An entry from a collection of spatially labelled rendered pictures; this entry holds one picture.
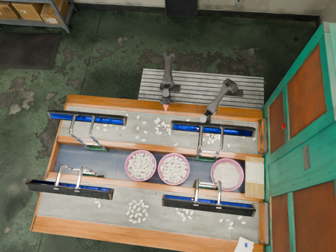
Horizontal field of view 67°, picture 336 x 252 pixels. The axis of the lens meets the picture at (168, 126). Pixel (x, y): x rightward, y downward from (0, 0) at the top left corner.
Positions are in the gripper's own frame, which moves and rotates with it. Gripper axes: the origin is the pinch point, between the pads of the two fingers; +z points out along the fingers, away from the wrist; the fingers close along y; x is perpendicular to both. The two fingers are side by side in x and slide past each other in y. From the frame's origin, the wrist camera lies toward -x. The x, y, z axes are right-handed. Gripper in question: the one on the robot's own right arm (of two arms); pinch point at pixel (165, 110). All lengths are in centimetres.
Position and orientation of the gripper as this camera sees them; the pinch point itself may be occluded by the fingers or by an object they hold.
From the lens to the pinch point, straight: 221.5
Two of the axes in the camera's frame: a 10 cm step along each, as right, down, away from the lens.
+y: 9.9, 0.9, -0.9
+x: 1.1, -3.3, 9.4
